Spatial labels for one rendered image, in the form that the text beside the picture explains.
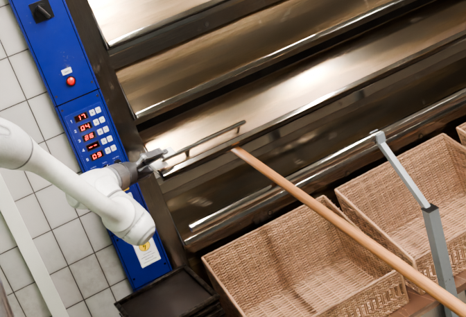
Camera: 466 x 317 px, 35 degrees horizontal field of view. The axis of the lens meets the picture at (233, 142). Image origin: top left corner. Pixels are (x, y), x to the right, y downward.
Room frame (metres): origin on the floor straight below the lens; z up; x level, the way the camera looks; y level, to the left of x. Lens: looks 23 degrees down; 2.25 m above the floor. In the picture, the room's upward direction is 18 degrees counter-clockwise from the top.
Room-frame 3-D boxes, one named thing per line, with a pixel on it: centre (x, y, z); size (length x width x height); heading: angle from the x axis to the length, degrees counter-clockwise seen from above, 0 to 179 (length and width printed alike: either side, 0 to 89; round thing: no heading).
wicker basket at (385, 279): (2.26, -0.08, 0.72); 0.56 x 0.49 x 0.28; 107
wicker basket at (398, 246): (2.44, -0.65, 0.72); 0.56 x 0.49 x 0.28; 108
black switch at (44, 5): (2.32, 0.43, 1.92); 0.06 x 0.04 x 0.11; 107
